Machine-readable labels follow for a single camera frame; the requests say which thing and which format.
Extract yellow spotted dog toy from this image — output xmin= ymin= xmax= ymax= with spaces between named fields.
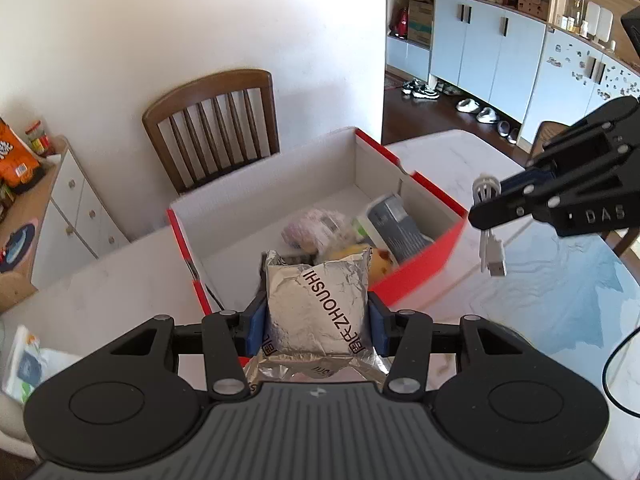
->
xmin=328 ymin=244 xmax=394 ymax=285

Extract silver foil snack bag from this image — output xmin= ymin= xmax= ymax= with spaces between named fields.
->
xmin=244 ymin=250 xmax=390 ymax=388

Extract white blue tissue pack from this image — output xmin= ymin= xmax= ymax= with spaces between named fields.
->
xmin=352 ymin=194 xmax=434 ymax=266

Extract pink noodle packet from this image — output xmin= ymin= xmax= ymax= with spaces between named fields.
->
xmin=281 ymin=208 xmax=348 ymax=255

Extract white blue wardrobe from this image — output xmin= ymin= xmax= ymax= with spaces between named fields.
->
xmin=386 ymin=0 xmax=639 ymax=148

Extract red cardboard box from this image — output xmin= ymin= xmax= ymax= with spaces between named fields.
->
xmin=165 ymin=127 xmax=470 ymax=369

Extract wet wipes pack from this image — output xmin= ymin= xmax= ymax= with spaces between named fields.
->
xmin=2 ymin=325 xmax=80 ymax=405

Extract white drawer cabinet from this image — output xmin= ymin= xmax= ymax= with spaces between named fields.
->
xmin=1 ymin=136 xmax=129 ymax=311

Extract brown wooden chair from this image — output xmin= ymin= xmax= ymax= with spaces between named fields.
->
xmin=142 ymin=68 xmax=280 ymax=194

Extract orange snack bag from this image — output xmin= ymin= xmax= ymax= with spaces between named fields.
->
xmin=0 ymin=119 xmax=44 ymax=194

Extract red lid jar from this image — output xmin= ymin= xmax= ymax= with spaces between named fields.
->
xmin=25 ymin=119 xmax=55 ymax=158

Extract black cable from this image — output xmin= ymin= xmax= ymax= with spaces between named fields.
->
xmin=602 ymin=324 xmax=640 ymax=418

